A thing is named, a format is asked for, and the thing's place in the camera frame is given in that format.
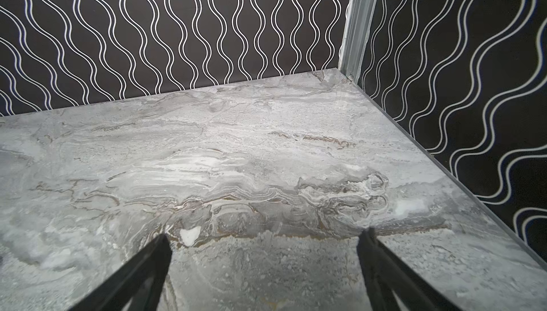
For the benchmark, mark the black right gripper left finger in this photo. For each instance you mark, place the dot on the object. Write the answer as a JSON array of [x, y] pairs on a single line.
[[137, 285]]

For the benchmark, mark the aluminium corner frame post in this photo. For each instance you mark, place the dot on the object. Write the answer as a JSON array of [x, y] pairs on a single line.
[[359, 17]]

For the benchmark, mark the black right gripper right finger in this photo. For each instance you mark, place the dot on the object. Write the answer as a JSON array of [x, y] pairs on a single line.
[[389, 280]]

